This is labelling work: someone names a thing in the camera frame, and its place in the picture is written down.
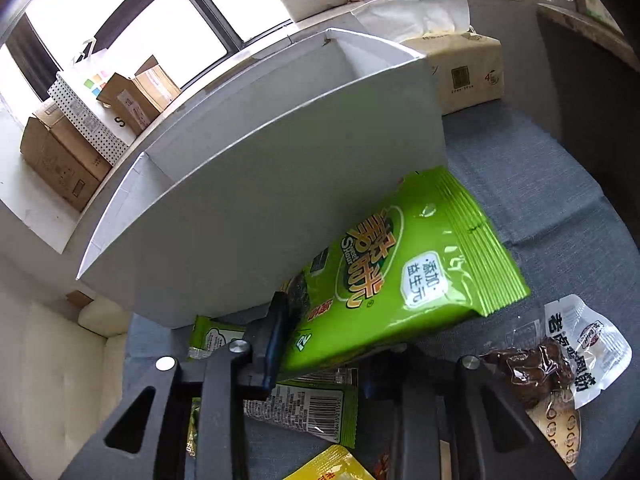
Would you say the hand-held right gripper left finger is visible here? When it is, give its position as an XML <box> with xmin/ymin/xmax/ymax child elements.
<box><xmin>60</xmin><ymin>291</ymin><xmax>304</xmax><ymax>480</ymax></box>

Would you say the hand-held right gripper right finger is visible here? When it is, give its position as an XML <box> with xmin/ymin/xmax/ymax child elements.
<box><xmin>357</xmin><ymin>344</ymin><xmax>577</xmax><ymax>480</ymax></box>

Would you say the large green snack bag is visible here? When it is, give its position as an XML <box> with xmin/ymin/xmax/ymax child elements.
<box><xmin>277</xmin><ymin>165</ymin><xmax>531</xmax><ymax>376</ymax></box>

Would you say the white cardboard box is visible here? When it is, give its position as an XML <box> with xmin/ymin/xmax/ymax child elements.
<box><xmin>76</xmin><ymin>28</ymin><xmax>447</xmax><ymax>330</ymax></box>

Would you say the small green snack packet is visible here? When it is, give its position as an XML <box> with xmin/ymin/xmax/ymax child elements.
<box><xmin>186</xmin><ymin>314</ymin><xmax>359</xmax><ymax>457</ymax></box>

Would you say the yellow snack packet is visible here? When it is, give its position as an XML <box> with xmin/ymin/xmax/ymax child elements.
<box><xmin>282</xmin><ymin>444</ymin><xmax>376</xmax><ymax>480</ymax></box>

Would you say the round biscuit packet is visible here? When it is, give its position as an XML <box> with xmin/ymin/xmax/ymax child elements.
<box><xmin>525</xmin><ymin>394</ymin><xmax>584</xmax><ymax>467</ymax></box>

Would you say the clear brown meat snack packet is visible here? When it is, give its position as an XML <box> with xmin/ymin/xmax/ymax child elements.
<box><xmin>480</xmin><ymin>294</ymin><xmax>632</xmax><ymax>411</ymax></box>

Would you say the brown cardboard piece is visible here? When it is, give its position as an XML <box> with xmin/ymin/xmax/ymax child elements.
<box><xmin>65</xmin><ymin>290</ymin><xmax>96</xmax><ymax>312</ymax></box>

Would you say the cream sofa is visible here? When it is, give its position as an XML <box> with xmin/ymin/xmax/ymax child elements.
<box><xmin>0</xmin><ymin>255</ymin><xmax>132</xmax><ymax>466</ymax></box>

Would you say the open small cardboard box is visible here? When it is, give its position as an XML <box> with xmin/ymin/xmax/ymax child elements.
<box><xmin>97</xmin><ymin>56</ymin><xmax>182</xmax><ymax>137</ymax></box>

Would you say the tall brown cardboard box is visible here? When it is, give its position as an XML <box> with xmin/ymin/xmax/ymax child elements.
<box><xmin>20</xmin><ymin>104</ymin><xmax>112</xmax><ymax>212</ymax></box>

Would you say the polka dot paper bag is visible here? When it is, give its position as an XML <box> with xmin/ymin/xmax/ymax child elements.
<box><xmin>47</xmin><ymin>50</ymin><xmax>132</xmax><ymax>166</ymax></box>

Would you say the beige tissue box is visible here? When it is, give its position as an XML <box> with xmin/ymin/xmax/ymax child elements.
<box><xmin>350</xmin><ymin>0</ymin><xmax>505</xmax><ymax>116</ymax></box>

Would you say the dark stone top counter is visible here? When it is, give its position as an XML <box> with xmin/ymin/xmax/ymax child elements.
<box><xmin>537</xmin><ymin>2</ymin><xmax>640</xmax><ymax>241</ymax></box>

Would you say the yellow green tissue pack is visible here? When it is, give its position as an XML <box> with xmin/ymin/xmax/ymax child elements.
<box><xmin>575</xmin><ymin>0</ymin><xmax>623</xmax><ymax>33</ymax></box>

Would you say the black window frame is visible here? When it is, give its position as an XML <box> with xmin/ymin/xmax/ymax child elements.
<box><xmin>0</xmin><ymin>0</ymin><xmax>301</xmax><ymax>91</ymax></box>

